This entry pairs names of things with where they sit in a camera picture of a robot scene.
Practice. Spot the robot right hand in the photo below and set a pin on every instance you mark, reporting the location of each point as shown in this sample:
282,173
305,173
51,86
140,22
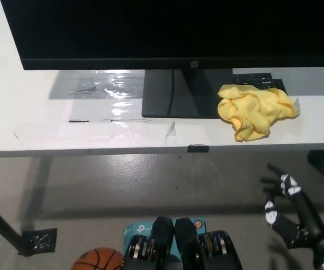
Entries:
294,230

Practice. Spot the yellow microfiber cloth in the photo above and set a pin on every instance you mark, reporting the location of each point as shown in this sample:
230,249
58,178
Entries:
259,109

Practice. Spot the robot left body block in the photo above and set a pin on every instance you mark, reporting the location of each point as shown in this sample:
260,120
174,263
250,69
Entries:
148,253

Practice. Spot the black HP monitor with stand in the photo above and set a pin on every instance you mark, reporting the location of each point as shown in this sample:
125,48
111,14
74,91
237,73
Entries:
150,31

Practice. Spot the black desk leg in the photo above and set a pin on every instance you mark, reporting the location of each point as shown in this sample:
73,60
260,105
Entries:
1,222

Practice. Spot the small black tape strip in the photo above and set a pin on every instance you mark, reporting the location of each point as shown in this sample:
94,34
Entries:
198,148

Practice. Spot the teal tp-link box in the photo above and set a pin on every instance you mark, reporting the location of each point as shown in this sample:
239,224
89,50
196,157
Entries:
139,228

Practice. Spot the curled clear tape scrap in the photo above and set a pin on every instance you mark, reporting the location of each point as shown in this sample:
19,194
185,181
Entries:
171,130

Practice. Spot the orange basketball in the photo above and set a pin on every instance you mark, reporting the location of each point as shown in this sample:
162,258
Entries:
98,260

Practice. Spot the clear plastic film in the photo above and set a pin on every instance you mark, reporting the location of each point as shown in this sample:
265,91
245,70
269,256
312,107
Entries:
114,84

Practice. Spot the black floor tape patch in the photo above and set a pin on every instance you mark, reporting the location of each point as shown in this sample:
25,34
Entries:
39,242

